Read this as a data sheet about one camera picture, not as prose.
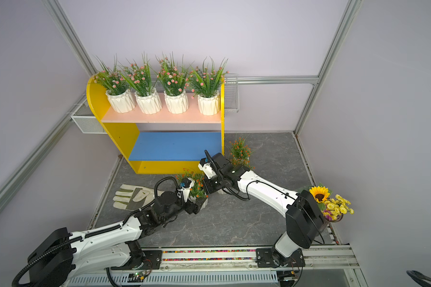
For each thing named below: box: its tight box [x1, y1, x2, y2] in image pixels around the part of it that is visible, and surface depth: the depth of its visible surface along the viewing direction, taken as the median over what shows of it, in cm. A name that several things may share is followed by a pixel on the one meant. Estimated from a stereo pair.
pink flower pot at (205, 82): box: [184, 56, 230, 116], surface depth 67 cm
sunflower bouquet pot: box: [308, 182, 355, 223], surface depth 66 cm
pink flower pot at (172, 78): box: [155, 51, 194, 115], surface depth 69 cm
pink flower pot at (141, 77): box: [121, 51, 163, 115], surface depth 69 cm
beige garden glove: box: [112, 183, 165, 212], surface depth 93 cm
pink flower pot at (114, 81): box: [93, 53, 136, 114], surface depth 69 cm
